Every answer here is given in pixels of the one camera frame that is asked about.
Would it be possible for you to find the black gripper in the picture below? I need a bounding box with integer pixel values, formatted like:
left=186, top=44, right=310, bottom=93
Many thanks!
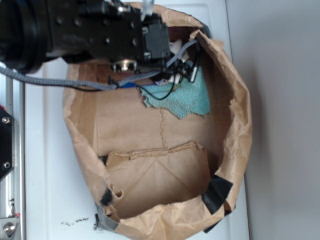
left=46, top=0, right=171, bottom=72

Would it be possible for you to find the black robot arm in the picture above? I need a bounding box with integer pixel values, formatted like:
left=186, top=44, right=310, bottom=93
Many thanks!
left=0, top=0, right=171, bottom=74

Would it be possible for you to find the black mounting plate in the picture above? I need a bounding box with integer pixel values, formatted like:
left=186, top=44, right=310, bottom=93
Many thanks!
left=0, top=105, right=14, bottom=181

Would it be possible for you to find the teal terry cloth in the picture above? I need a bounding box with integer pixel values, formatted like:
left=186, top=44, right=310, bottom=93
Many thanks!
left=137, top=67, right=211, bottom=120

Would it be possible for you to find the brown paper bag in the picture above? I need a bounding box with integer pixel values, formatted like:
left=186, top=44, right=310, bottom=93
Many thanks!
left=63, top=5, right=252, bottom=240

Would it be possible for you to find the black tape strip bottom left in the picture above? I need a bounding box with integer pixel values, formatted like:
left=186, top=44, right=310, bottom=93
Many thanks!
left=95, top=205, right=119, bottom=233

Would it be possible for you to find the black tape strip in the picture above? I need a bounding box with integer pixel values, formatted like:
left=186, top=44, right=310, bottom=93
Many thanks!
left=95, top=205, right=119, bottom=233
left=201, top=175, right=233, bottom=215

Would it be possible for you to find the black tape strip right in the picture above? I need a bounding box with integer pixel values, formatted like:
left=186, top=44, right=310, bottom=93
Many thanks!
left=201, top=175, right=233, bottom=215

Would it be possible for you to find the grey braided cable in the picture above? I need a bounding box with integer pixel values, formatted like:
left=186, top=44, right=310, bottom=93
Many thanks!
left=0, top=38, right=200, bottom=90

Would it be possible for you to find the thin black wire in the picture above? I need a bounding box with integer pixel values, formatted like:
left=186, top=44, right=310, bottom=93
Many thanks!
left=74, top=44, right=203, bottom=101

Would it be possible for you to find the aluminium frame rail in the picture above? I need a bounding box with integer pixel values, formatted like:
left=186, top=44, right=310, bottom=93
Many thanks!
left=0, top=75, right=26, bottom=240

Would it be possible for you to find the metal corner bracket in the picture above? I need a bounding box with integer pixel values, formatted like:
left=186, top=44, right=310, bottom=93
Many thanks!
left=0, top=217, right=20, bottom=240

